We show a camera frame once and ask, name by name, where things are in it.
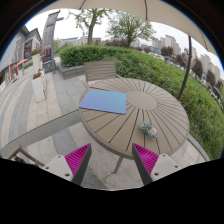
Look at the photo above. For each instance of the brown slatted chair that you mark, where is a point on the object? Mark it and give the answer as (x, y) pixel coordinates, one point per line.
(100, 70)

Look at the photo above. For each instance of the transparent green computer mouse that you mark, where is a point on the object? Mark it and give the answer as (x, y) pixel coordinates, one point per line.
(148, 130)

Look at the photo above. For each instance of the leafy green tree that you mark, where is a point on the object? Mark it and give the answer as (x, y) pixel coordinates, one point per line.
(130, 26)

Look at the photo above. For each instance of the dark curved parasol pole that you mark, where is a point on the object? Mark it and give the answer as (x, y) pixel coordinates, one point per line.
(187, 66)

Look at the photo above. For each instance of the green hedge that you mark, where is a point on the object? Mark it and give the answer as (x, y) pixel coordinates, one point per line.
(160, 71)

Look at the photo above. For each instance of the bare-trunk tree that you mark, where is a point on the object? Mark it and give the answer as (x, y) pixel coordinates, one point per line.
(90, 28)

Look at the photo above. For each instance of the grey storefront building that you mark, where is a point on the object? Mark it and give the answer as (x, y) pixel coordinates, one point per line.
(16, 55)

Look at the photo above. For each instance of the blue mouse pad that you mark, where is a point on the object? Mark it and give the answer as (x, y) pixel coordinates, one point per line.
(103, 101)

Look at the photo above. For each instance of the distant apartment buildings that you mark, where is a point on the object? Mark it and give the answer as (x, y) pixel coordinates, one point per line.
(203, 65)

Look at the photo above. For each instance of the tall white flower planter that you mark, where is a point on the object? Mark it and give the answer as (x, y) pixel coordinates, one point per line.
(36, 61)
(38, 87)

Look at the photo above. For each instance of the beige parasol canopy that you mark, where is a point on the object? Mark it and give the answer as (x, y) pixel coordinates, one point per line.
(133, 8)

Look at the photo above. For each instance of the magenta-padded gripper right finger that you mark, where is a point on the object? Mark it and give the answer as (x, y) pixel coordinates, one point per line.
(146, 159)

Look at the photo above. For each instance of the grey sign pillar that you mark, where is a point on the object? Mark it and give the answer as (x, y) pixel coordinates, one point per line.
(50, 40)

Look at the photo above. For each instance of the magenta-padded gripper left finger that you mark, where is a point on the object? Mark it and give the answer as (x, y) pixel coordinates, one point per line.
(77, 159)

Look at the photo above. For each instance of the grey metal table leg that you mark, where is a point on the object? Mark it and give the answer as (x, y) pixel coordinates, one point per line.
(117, 165)

